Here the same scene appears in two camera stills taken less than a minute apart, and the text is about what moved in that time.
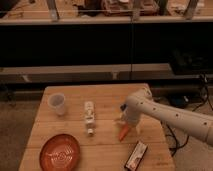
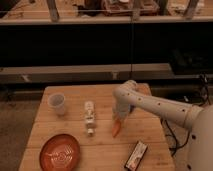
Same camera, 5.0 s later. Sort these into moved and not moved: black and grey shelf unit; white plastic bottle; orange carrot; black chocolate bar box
Moved: orange carrot
Not moved: black and grey shelf unit; white plastic bottle; black chocolate bar box
